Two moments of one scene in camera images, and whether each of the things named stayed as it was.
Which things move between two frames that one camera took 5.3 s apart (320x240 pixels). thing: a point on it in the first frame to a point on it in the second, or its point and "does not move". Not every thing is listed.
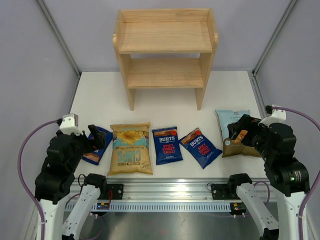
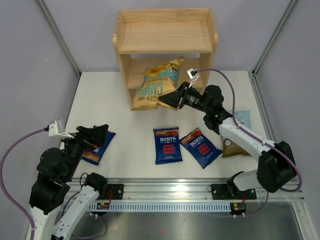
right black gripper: x=249 y=123 to x=174 y=98
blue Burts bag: x=199 y=147 does not move
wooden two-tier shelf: x=165 y=31 does not move
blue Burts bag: x=94 y=156 does not move
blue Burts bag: x=167 y=146 does not move
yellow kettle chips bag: x=130 y=153 to x=159 y=80
